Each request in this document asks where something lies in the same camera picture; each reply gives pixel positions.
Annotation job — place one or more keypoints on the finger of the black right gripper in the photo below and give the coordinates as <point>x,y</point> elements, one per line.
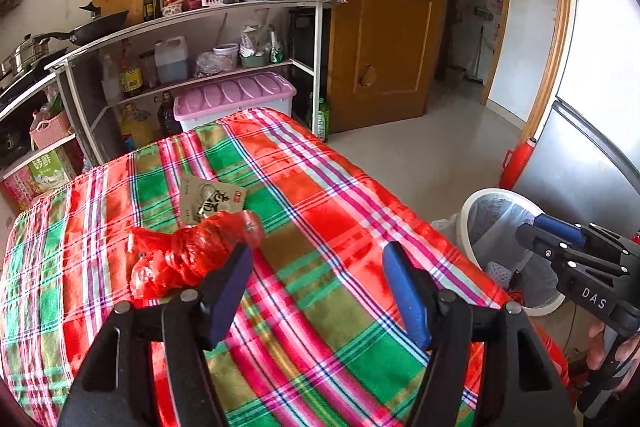
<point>551,247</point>

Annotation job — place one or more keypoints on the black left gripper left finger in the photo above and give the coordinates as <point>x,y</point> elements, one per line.
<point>115,383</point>

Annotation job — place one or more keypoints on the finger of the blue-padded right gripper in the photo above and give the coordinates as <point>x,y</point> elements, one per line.
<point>592,239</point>

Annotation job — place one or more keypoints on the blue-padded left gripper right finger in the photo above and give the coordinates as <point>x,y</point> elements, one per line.
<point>519,384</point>

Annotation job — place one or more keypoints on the red plastic bag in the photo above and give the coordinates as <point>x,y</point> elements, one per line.
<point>167,262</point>

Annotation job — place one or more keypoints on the white trash bin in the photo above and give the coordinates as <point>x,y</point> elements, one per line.
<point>485,229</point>

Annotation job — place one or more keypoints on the metal kitchen shelf rack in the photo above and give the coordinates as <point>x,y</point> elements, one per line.
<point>87,108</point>

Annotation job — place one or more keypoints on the person's right hand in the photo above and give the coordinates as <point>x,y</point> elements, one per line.
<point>627,350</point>

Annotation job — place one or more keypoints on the silver refrigerator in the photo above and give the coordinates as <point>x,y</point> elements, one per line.
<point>585,164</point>

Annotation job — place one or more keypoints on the plaid tablecloth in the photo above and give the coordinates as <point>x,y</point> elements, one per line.
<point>317,340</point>

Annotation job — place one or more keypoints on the beige paper packet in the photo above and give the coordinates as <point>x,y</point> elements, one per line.
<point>200,198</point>

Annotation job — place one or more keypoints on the green carton box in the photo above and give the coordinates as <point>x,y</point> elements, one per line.
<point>51,170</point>

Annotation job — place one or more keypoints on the pink plastic basket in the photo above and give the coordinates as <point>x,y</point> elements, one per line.
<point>47,129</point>

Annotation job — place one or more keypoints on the pink lidded storage box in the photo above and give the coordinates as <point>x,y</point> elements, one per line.
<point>216,99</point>

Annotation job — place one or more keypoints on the soy sauce bottle yellow label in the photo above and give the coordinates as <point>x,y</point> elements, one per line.
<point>130,74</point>

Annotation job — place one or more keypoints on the wooden door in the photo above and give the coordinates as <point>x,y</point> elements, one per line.
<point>382,60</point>

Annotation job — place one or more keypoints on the white oil jug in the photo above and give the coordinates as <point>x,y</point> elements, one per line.
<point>171,57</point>

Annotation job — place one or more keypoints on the steel pot with lid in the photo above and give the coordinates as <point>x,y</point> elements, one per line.
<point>21,59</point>

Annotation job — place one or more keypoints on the black frying pan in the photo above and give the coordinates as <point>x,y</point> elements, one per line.
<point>92,31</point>

